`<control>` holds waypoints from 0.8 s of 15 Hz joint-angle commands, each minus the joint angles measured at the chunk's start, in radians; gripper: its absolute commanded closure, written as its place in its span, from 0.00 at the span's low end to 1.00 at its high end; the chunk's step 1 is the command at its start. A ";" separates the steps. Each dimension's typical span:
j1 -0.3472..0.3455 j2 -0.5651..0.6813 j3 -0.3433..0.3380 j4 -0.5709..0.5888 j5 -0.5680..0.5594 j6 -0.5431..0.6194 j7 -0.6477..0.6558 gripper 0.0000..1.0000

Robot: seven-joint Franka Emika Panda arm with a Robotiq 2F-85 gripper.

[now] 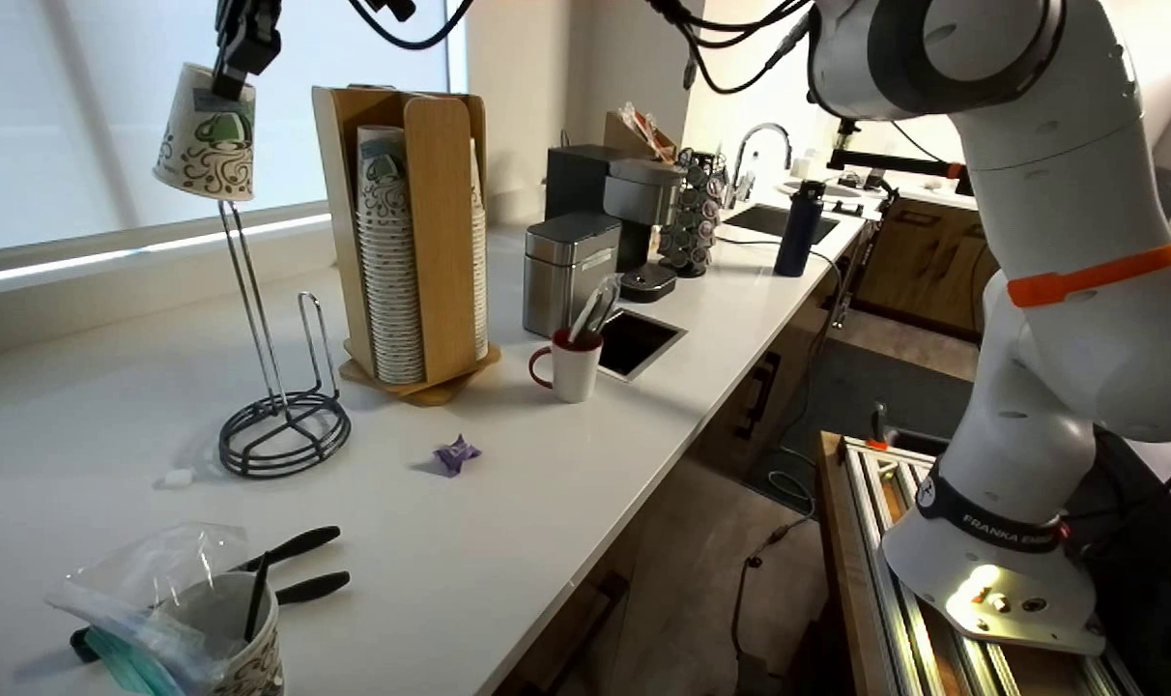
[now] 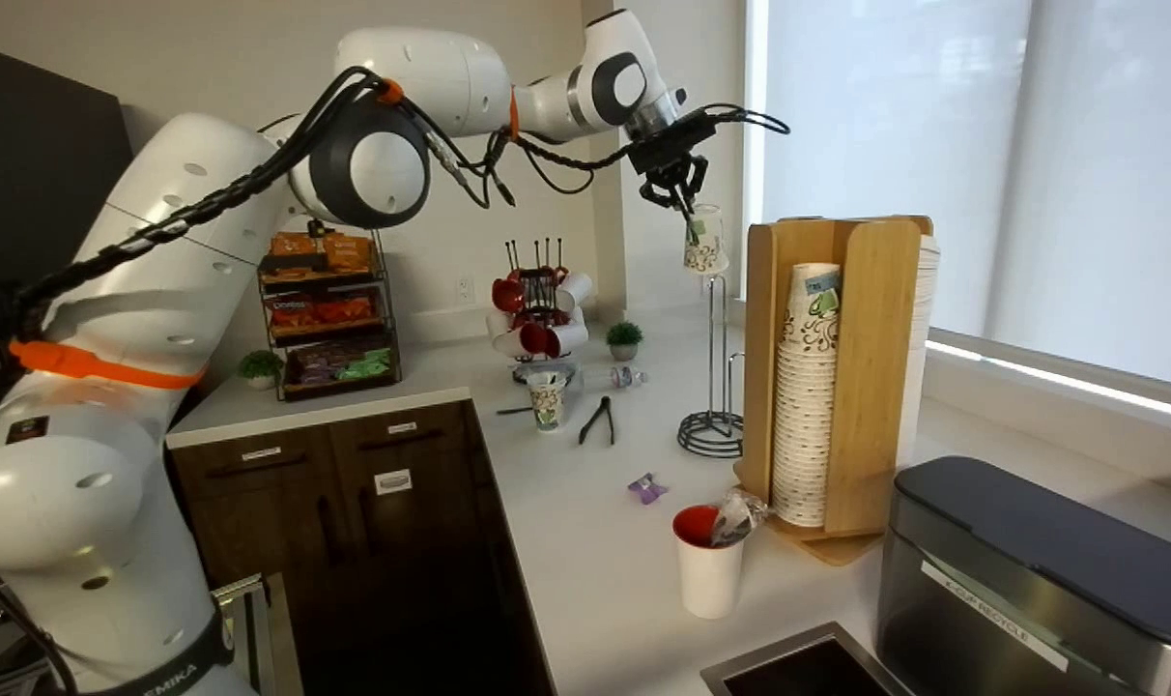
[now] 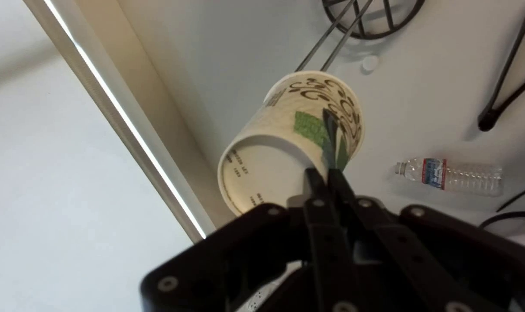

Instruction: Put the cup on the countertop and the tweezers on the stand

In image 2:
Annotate crumpled silver wrapper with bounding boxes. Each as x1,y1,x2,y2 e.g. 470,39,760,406
713,493,772,546

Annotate white cup with red inside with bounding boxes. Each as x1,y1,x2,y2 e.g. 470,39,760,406
667,499,758,623

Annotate black wall panel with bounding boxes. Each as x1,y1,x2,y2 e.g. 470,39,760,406
0,36,137,339

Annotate patterned cup with clear plastic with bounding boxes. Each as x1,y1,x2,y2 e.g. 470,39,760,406
521,364,576,433

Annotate metal mug tree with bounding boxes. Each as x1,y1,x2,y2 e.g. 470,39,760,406
499,234,586,390

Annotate dark wooden base cabinet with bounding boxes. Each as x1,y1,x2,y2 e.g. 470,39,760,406
168,397,557,696

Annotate red mug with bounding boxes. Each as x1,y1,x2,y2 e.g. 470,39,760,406
487,271,533,321
519,317,593,364
528,263,599,315

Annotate metal robot mount frame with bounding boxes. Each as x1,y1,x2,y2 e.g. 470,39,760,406
209,574,305,696

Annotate white window sill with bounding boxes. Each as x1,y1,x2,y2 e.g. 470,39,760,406
925,326,1171,431

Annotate small green potted plant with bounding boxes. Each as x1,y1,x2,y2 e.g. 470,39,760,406
604,317,646,369
232,346,285,396

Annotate stack of patterned paper cups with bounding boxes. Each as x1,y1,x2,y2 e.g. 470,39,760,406
771,258,847,534

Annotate tiered snack rack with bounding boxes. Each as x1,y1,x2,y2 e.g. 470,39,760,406
254,229,405,404

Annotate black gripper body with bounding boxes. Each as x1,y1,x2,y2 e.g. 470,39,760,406
625,110,723,186

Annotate patterned paper cup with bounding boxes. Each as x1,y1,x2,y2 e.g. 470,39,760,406
680,204,732,277

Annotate metal wire stand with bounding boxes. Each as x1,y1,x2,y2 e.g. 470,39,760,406
671,263,751,466

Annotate black countertop appliance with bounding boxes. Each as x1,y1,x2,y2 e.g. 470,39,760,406
875,454,1171,696

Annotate black plastic tweezers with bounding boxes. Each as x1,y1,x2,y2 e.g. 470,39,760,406
576,396,619,454

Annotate wooden cup dispenser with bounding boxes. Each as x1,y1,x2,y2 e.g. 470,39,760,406
733,214,941,546

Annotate white window blind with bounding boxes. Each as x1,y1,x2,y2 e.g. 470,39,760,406
741,0,1171,390

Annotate black cable bundle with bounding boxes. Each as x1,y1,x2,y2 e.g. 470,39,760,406
0,65,791,359

